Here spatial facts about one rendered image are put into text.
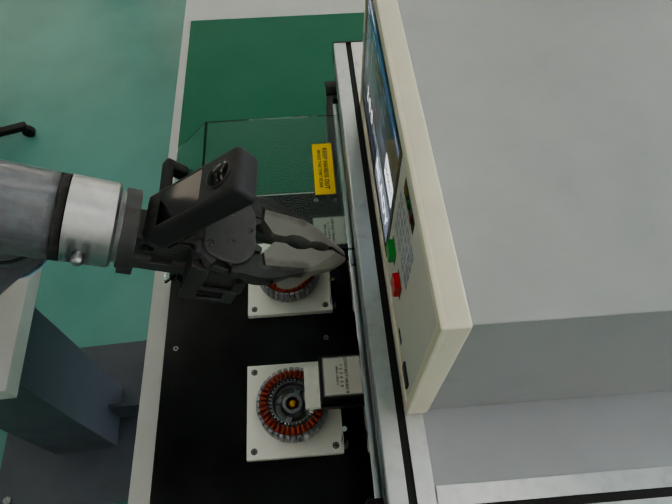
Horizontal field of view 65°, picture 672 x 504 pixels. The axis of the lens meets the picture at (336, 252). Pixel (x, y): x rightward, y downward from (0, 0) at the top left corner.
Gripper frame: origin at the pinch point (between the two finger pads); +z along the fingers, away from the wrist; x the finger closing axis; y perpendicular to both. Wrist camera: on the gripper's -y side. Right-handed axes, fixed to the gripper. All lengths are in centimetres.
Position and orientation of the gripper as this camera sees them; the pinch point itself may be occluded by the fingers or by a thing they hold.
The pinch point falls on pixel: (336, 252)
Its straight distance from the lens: 53.1
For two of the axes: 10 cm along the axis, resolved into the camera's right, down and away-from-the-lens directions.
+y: -4.2, 5.1, 7.5
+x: 0.8, 8.5, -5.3
